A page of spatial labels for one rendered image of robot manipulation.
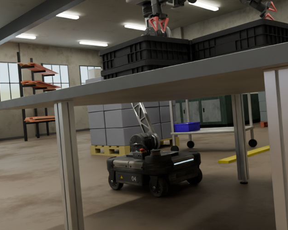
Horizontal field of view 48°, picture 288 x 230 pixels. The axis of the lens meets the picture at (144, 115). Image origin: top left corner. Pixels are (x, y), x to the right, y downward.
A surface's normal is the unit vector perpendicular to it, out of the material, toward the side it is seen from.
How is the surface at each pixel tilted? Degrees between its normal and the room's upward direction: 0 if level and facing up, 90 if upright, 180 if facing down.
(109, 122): 90
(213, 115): 90
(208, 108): 90
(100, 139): 90
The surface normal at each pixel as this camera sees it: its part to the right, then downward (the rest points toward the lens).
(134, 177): -0.71, 0.07
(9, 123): 0.70, -0.05
